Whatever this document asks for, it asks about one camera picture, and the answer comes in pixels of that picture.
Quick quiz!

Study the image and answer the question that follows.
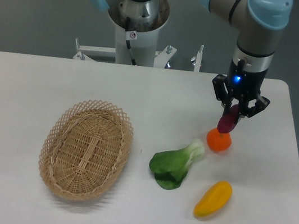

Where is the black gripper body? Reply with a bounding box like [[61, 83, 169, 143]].
[[225, 60, 266, 100]]

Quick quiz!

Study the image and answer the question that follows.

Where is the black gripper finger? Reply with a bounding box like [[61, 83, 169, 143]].
[[212, 74, 234, 116], [235, 95, 270, 124]]

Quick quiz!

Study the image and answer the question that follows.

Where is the purple sweet potato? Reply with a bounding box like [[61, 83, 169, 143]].
[[217, 104, 240, 134]]

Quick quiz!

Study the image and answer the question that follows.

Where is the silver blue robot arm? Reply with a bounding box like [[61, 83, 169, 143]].
[[90, 0, 293, 121]]

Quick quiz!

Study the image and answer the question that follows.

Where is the orange tangerine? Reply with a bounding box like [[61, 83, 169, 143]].
[[206, 128, 232, 152]]

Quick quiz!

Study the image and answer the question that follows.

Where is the green bok choy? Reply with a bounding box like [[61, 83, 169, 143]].
[[149, 139, 206, 190]]

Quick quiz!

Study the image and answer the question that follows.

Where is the yellow mango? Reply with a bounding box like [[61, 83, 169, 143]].
[[193, 181, 233, 218]]

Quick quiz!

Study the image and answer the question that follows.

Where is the woven wicker basket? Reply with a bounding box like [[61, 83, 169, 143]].
[[38, 100, 133, 202]]

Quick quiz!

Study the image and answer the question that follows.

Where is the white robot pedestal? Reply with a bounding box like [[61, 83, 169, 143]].
[[99, 0, 173, 71]]

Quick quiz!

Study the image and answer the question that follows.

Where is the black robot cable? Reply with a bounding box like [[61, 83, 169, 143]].
[[119, 16, 144, 67]]

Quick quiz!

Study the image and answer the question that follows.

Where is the white metal base frame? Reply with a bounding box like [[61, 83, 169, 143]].
[[71, 24, 208, 79]]

